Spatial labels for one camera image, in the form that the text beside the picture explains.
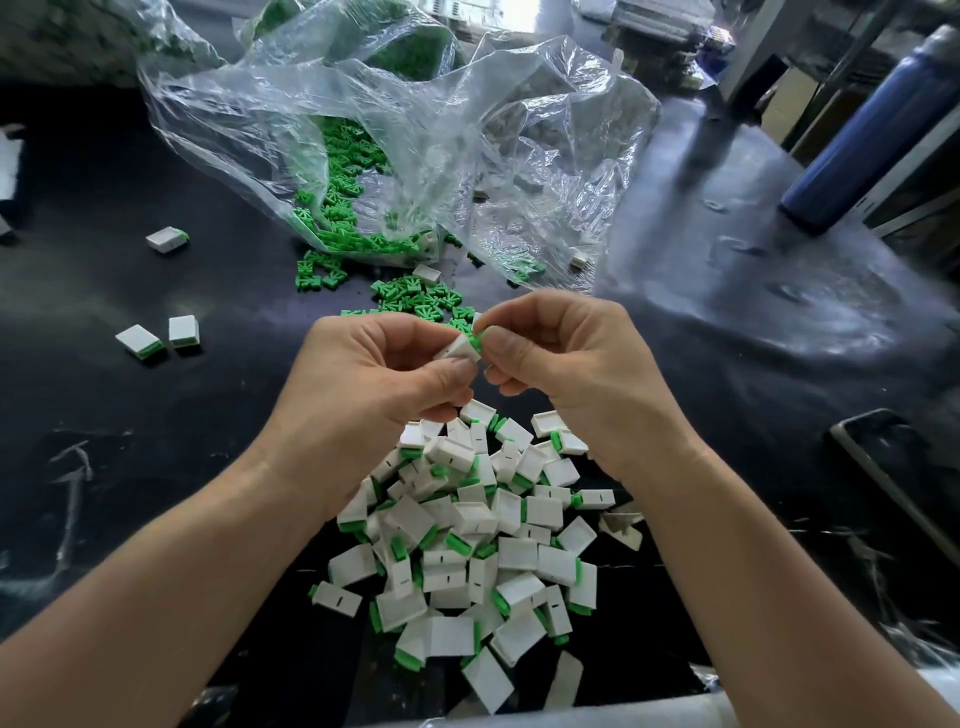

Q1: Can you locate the brown cardboard box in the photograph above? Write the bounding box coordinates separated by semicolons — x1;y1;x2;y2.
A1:
759;63;827;146

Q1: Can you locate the white paper sheet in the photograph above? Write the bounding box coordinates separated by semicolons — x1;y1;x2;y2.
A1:
0;135;26;204

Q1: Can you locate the large bag of assembled pieces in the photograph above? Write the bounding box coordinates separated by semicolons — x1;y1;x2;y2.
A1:
0;0;227;89

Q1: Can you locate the black smartphone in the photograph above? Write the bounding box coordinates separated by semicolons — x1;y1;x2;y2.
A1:
829;408;960;569

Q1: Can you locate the pile of assembled white-green pieces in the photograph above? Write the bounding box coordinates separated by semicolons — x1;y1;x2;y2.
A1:
333;397;618;716

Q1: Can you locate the blue cylinder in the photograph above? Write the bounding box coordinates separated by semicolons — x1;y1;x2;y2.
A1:
780;22;960;236

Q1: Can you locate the clear plastic bag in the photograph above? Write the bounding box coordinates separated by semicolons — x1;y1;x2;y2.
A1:
138;0;662;294

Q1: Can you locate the person's left forearm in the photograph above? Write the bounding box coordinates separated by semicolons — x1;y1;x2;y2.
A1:
0;465;335;728

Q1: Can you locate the empty white shell right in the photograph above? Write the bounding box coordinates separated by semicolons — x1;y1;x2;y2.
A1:
600;507;647;552

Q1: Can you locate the grey machine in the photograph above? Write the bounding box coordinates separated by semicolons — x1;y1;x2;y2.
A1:
600;0;737;80

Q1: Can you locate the person's left hand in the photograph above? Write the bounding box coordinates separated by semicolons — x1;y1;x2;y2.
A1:
255;312;482;519

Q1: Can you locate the person's right hand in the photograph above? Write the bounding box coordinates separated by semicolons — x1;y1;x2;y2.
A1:
472;289;707;485

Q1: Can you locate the person's right forearm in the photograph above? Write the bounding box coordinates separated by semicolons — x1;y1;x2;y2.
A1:
637;442;959;728

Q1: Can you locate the pile of green clips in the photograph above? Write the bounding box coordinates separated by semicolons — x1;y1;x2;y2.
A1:
289;117;545;332

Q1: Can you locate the white metal frame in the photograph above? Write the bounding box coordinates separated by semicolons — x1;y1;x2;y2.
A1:
717;0;960;137

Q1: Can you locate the plastic bag full of green pieces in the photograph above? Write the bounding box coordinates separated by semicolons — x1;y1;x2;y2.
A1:
240;0;459;80

